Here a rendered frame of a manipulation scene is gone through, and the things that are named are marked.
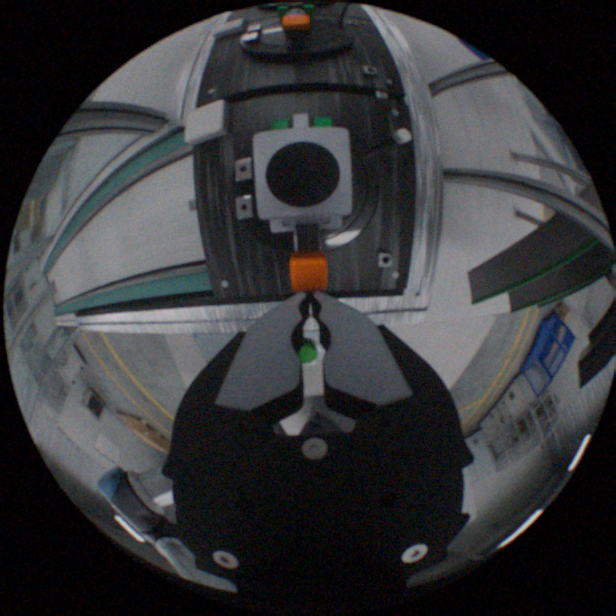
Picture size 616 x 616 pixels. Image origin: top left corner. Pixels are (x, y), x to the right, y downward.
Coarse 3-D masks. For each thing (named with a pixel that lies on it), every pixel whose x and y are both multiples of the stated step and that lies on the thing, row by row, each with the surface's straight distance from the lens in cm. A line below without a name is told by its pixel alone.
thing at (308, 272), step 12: (300, 228) 12; (312, 228) 12; (300, 240) 12; (312, 240) 12; (300, 252) 12; (312, 252) 12; (300, 264) 11; (312, 264) 11; (324, 264) 11; (300, 276) 11; (312, 276) 11; (324, 276) 11; (300, 288) 12; (312, 288) 12; (324, 288) 12
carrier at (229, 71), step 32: (224, 32) 41; (256, 32) 33; (288, 32) 31; (320, 32) 32; (352, 32) 34; (224, 64) 32; (256, 64) 29; (288, 64) 28; (320, 64) 28; (352, 64) 29; (384, 64) 31; (224, 96) 27
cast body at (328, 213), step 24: (264, 144) 10; (288, 144) 9; (312, 144) 9; (336, 144) 10; (264, 168) 10; (288, 168) 9; (312, 168) 8; (336, 168) 9; (264, 192) 10; (288, 192) 8; (312, 192) 8; (336, 192) 10; (264, 216) 10; (288, 216) 10; (312, 216) 12; (336, 216) 13
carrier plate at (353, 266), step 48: (288, 96) 24; (336, 96) 24; (240, 144) 23; (384, 192) 22; (240, 240) 22; (384, 240) 23; (240, 288) 24; (288, 288) 23; (336, 288) 24; (384, 288) 25
